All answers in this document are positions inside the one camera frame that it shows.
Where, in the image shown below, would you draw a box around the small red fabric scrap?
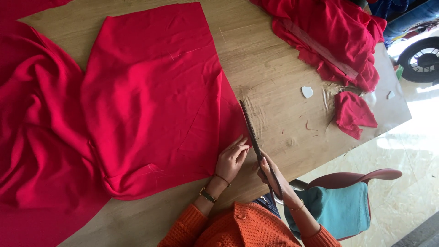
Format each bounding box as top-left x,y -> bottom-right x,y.
334,91 -> 378,140

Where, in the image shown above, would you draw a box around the teal cloth bag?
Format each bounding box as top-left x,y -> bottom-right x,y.
284,182 -> 372,241

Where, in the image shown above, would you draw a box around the person's right hand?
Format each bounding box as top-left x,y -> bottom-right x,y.
255,156 -> 293,204

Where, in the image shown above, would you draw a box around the gold watch with dark strap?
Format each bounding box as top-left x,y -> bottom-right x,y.
199,187 -> 217,204

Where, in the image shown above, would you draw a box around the crumpled heap of red fabric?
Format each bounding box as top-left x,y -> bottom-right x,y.
249,0 -> 388,93

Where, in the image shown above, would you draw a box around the parked scooter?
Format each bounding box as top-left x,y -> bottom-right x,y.
382,0 -> 439,84

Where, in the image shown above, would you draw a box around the thin gold right-wrist bracelet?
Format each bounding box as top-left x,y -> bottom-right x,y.
288,198 -> 305,212

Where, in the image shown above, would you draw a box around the long transparent ruler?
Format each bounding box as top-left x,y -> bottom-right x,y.
281,19 -> 359,80

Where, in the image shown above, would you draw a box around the thin gold left-wrist bracelet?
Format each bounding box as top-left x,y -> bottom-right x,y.
212,173 -> 232,188

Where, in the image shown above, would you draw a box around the dark tailor's scissors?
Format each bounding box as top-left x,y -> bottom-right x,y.
239,99 -> 284,206

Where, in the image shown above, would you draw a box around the maroon plastic chair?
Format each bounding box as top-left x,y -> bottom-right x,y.
283,168 -> 403,241

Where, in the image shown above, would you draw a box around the large red fabric sheet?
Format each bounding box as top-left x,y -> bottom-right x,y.
0,0 -> 252,247

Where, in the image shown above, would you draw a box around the person's left hand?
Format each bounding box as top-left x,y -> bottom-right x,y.
214,135 -> 251,185

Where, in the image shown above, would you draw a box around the orange knitted sweater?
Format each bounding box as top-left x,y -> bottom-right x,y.
158,202 -> 342,247

